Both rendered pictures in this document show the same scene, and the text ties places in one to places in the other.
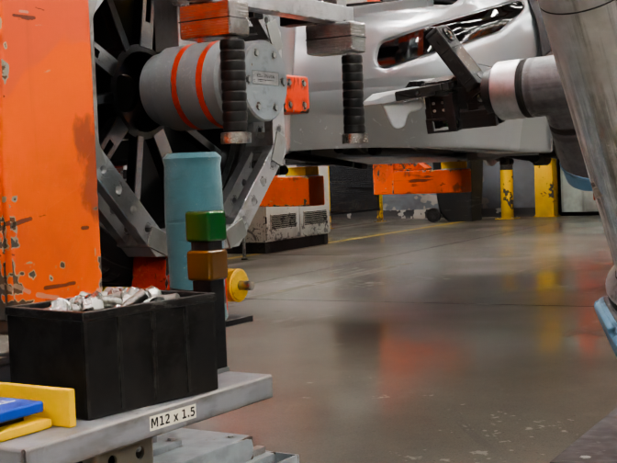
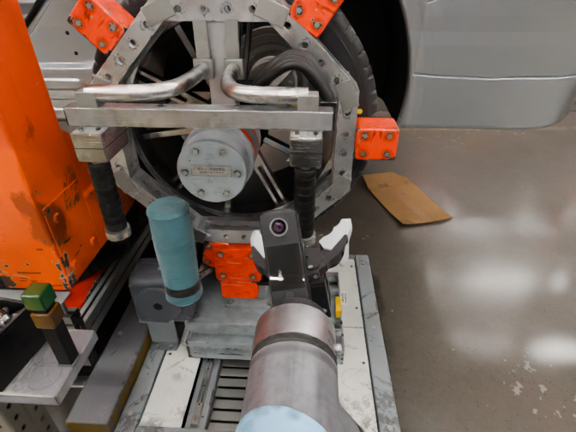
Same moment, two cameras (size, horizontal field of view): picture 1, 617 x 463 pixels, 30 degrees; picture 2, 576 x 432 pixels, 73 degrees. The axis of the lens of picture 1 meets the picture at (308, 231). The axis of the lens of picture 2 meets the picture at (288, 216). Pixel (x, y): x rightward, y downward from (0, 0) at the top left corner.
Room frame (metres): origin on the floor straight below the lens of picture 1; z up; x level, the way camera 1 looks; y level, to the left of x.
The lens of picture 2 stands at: (1.63, -0.56, 1.17)
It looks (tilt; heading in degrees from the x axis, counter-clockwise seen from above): 33 degrees down; 61
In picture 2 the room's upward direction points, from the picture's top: straight up
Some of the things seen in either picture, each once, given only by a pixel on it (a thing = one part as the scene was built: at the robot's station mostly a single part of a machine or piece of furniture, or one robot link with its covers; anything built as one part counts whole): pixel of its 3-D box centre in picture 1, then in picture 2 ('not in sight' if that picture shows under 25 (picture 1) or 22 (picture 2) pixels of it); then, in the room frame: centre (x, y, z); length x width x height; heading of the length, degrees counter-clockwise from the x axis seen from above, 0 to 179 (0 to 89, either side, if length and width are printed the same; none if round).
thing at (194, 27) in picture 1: (214, 19); (101, 136); (1.66, 0.12, 0.93); 0.09 x 0.05 x 0.05; 58
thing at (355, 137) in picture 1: (353, 96); (304, 203); (1.93, -0.08, 0.83); 0.04 x 0.04 x 0.16
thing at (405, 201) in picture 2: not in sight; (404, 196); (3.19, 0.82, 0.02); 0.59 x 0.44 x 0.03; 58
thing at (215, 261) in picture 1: (207, 265); (47, 315); (1.48, 0.13, 0.59); 0.04 x 0.04 x 0.04; 58
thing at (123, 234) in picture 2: (233, 88); (108, 198); (1.65, 0.10, 0.83); 0.04 x 0.04 x 0.16
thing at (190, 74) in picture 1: (213, 85); (222, 149); (1.88, 0.15, 0.85); 0.21 x 0.14 x 0.14; 58
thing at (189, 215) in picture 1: (206, 225); (39, 297); (1.48, 0.13, 0.64); 0.04 x 0.04 x 0.04; 58
